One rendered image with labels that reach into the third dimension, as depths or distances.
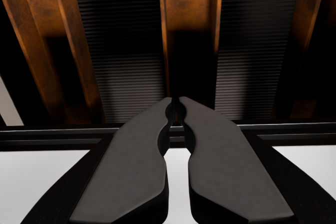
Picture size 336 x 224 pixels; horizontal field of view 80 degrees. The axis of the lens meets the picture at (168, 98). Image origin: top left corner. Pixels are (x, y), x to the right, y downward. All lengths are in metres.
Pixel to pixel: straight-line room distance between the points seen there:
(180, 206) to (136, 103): 0.32
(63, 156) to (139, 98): 0.31
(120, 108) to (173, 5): 0.33
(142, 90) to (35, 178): 0.31
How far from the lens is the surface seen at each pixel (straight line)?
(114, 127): 0.25
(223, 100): 0.55
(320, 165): 0.29
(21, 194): 0.36
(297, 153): 0.27
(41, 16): 0.40
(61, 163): 0.28
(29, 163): 0.30
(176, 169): 0.25
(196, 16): 0.34
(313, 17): 0.34
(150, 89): 0.52
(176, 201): 0.30
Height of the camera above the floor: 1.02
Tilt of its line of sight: 62 degrees down
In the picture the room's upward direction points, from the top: 176 degrees counter-clockwise
